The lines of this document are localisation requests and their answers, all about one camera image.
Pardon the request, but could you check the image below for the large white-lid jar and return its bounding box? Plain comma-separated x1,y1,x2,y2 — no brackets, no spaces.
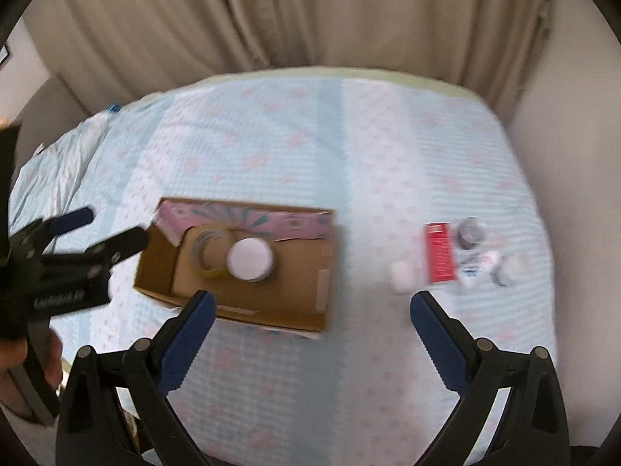
226,237,275,282

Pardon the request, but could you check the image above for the beige curtain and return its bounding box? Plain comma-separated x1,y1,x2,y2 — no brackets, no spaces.
24,0,552,118

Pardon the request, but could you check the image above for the brown cardboard box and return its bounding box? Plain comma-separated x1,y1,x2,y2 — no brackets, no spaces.
134,198,337,334

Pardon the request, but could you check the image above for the yellow tape roll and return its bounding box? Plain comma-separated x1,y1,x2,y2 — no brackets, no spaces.
189,225,235,279

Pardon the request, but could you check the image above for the white pill bottle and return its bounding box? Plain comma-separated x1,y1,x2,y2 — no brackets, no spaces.
457,249,501,294

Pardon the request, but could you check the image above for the white earbuds case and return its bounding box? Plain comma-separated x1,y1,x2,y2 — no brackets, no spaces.
389,260,417,296

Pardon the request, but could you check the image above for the framed wall picture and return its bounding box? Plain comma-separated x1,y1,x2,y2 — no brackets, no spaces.
0,44,10,68

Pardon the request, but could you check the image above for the red rectangular box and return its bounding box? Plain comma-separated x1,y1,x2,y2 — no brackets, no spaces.
425,223,456,284

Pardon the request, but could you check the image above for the green mattress pad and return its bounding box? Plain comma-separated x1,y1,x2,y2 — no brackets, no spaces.
183,64,482,103

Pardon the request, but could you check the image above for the small white-lid jar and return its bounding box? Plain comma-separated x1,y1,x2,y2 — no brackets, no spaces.
494,254,524,287

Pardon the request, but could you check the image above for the grey headboard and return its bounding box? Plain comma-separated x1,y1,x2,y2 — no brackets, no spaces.
14,75,92,178

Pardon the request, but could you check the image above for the silver-lid glass jar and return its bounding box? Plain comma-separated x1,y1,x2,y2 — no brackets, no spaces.
457,217,486,250

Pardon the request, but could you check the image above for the person's hand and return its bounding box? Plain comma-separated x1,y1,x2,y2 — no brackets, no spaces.
1,323,63,426

